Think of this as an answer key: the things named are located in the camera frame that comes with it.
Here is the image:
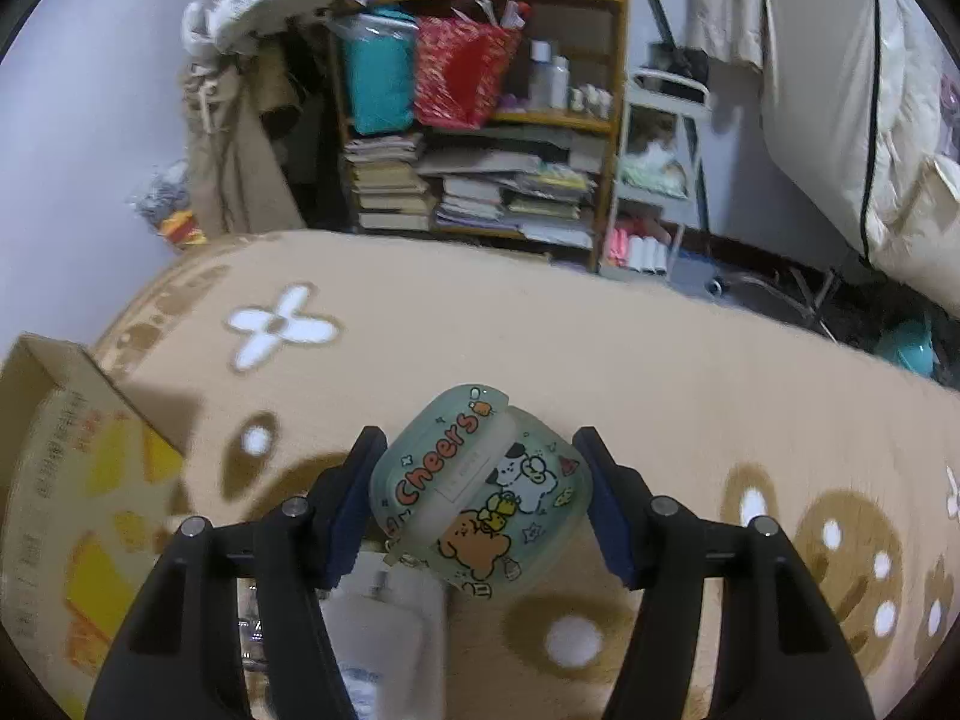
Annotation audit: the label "metal folding rack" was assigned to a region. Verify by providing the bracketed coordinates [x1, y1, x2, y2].
[703, 264, 860, 340]

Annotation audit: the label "yellow print cardboard box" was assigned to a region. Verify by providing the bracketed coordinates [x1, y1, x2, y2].
[0, 332, 190, 720]

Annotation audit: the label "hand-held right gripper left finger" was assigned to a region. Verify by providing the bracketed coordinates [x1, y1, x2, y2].
[86, 426, 389, 720]

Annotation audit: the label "colourful patterned bag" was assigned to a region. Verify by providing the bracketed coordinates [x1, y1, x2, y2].
[129, 160, 209, 250]

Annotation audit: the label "white duvet with black trim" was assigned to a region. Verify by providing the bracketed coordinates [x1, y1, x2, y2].
[760, 0, 960, 297]

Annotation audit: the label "beige printed blanket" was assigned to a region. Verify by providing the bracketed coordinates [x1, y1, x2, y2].
[88, 229, 960, 720]

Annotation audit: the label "teal storage bag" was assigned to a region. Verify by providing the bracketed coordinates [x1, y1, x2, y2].
[340, 9, 419, 137]

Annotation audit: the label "pink and white rolls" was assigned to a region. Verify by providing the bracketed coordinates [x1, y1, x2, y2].
[606, 227, 670, 275]

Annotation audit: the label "row of small jars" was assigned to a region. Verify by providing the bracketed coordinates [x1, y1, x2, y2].
[570, 84, 614, 118]

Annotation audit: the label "tall white bottle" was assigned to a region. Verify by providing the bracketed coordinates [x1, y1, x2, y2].
[529, 40, 553, 110]

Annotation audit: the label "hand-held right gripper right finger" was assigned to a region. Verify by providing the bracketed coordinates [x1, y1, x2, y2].
[571, 426, 877, 720]

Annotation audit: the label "wooden bookshelf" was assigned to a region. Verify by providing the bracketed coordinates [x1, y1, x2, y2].
[322, 0, 632, 272]

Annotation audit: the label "beige coat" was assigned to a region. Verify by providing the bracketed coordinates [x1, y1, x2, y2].
[182, 51, 310, 238]

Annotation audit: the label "green cartoon print earbud case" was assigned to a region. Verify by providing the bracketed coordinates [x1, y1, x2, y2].
[366, 382, 595, 602]

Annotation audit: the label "red patterned bag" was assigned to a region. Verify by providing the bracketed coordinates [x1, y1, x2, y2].
[412, 13, 524, 130]

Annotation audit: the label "teal basin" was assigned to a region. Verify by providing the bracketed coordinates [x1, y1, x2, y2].
[872, 317, 940, 377]

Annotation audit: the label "white utility cart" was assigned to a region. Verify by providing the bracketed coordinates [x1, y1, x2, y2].
[596, 66, 712, 280]

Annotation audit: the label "stack of books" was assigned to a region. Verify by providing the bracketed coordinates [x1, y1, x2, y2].
[342, 129, 602, 250]

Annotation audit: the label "light green cloth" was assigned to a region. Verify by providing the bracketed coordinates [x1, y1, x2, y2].
[621, 150, 689, 197]

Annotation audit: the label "white power adapter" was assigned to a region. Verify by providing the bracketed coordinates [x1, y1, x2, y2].
[321, 561, 452, 720]

